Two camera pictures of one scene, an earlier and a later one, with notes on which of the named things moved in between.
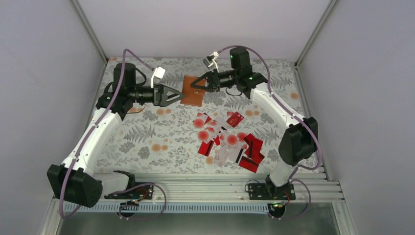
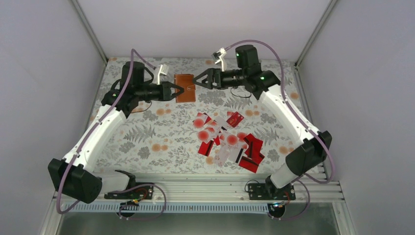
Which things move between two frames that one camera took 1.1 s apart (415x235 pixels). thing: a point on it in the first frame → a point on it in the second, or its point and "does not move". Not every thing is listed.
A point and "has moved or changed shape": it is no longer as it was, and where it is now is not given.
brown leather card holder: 193,96 has moved or changed shape
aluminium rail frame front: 309,187 does not move
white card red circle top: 198,122 does not move
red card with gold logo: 235,120 does not move
